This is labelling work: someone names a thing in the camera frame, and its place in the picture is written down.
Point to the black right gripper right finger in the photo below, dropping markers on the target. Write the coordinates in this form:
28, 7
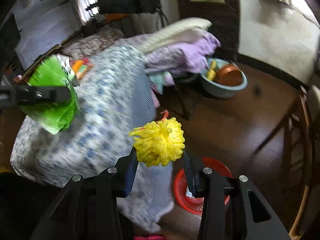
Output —
233, 203

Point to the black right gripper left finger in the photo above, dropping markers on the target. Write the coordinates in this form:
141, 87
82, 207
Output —
86, 208

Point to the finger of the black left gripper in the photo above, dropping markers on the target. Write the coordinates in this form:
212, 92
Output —
27, 95

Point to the green snack bag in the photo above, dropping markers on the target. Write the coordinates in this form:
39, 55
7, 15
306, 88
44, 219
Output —
56, 102

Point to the orange colourful snack packet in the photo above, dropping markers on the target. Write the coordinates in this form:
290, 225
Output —
81, 67

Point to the red plastic trash basket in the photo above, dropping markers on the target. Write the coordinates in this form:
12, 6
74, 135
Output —
188, 191

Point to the blue floral bed quilt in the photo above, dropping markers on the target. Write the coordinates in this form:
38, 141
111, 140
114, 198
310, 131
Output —
115, 97

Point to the wooden chair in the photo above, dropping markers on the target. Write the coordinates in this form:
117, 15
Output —
290, 189

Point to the light blue plastic basin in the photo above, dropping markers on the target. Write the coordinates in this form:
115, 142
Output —
217, 90

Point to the copper brown bowl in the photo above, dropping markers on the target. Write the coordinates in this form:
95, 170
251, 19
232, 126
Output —
229, 75

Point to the yellow plastic toy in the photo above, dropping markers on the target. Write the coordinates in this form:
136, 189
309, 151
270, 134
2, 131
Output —
211, 72

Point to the purple floral blanket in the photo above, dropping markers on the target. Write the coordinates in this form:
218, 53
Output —
182, 57

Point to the cream quilted pillow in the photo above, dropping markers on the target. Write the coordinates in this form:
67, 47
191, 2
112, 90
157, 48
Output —
187, 30

